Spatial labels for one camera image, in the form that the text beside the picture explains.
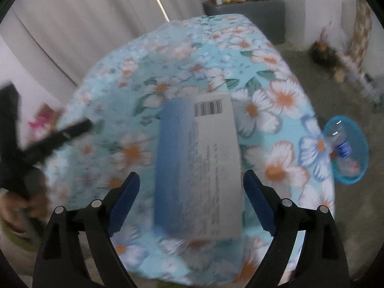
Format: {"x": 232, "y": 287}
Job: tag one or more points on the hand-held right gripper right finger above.
{"x": 259, "y": 202}

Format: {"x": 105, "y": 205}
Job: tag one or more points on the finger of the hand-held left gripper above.
{"x": 57, "y": 142}

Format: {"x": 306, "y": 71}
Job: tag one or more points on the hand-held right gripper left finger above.
{"x": 124, "y": 202}

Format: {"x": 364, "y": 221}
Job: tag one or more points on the clear bottle blue label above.
{"x": 343, "y": 148}

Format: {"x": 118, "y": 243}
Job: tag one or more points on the blue plastic basin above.
{"x": 360, "y": 159}

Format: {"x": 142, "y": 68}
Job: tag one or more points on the person's left hand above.
{"x": 36, "y": 207}

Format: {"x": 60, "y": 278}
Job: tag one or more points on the pink wrapped bouquet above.
{"x": 43, "y": 121}

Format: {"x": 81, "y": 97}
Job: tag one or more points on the floral blue tablecloth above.
{"x": 135, "y": 96}

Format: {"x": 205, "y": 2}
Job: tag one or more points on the white curtain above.
{"x": 90, "y": 21}

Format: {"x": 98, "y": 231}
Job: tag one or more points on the grey cabinet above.
{"x": 258, "y": 15}

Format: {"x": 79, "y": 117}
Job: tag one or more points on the patterned paper roll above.
{"x": 361, "y": 36}

